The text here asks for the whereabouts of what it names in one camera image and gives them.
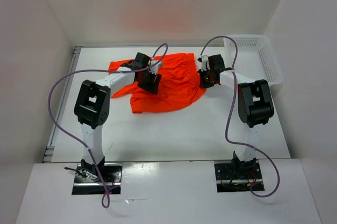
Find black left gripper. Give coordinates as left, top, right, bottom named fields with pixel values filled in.
left=137, top=69, right=162, bottom=95

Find orange mesh shorts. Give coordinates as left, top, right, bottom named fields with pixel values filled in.
left=111, top=53, right=206, bottom=114

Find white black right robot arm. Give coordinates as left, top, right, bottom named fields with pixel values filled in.
left=197, top=54, right=274, bottom=178

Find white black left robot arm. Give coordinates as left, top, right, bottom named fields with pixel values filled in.
left=74, top=53, right=163, bottom=182

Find white plastic mesh basket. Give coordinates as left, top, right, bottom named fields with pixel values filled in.
left=223, top=34, right=283, bottom=86

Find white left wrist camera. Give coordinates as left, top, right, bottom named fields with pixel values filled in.
left=148, top=60, right=163, bottom=75

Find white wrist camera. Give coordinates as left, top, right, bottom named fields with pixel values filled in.
left=197, top=55, right=210, bottom=71
left=148, top=60, right=163, bottom=75

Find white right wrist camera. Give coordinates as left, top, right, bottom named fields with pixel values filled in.
left=197, top=55, right=210, bottom=71

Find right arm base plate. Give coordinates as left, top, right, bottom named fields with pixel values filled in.
left=214, top=161, right=265, bottom=193

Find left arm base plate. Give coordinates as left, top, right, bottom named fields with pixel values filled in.
left=72, top=162, right=123, bottom=195

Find aluminium table edge rail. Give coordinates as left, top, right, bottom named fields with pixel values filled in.
left=42, top=46, right=83, bottom=163

